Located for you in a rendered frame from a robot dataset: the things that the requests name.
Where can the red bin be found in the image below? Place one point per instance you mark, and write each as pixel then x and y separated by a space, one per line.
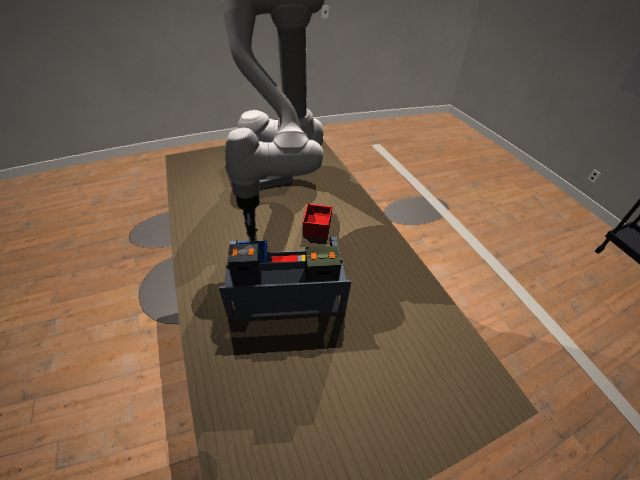
pixel 316 221

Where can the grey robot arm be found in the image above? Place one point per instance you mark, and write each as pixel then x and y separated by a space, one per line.
pixel 288 144

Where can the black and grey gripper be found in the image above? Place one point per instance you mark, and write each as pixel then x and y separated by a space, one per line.
pixel 249 205

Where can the blue bin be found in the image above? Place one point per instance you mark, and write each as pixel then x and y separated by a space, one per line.
pixel 261 245

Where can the dark grey metal shelf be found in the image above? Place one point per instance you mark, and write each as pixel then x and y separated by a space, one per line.
pixel 284 276

